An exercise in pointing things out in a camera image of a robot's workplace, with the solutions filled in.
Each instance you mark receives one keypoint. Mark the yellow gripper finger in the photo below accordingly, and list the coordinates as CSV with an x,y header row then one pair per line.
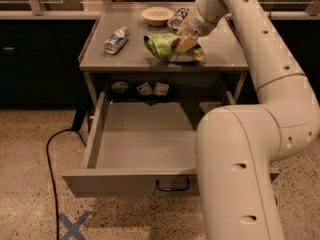
x,y
185,44
184,33

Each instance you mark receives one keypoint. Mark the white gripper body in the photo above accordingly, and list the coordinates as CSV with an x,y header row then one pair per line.
x,y
199,24

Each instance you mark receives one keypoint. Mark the green rice chip bag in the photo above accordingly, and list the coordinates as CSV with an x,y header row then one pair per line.
x,y
162,46

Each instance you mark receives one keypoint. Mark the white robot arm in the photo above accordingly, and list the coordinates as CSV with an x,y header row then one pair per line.
x,y
235,144

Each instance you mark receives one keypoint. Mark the open grey top drawer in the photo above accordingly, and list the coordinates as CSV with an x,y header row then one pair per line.
x,y
132,144

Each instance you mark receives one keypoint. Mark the grey metal cabinet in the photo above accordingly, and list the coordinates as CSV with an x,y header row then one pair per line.
x,y
223,52

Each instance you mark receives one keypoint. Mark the white tag right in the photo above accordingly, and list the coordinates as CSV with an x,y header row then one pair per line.
x,y
161,89

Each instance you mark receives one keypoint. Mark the white tag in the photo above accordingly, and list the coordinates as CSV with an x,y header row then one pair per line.
x,y
161,89
145,89

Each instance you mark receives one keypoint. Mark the white tag left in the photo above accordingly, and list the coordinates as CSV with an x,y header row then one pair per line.
x,y
145,89

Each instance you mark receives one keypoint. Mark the silver soda can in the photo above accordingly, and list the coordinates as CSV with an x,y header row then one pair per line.
x,y
117,40

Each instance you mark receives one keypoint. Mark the round dark object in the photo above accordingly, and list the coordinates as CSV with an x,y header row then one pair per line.
x,y
119,89

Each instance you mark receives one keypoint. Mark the blue tape cross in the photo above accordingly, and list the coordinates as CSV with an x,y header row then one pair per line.
x,y
73,228

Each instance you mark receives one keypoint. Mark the black drawer handle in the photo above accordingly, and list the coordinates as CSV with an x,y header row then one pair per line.
x,y
172,188

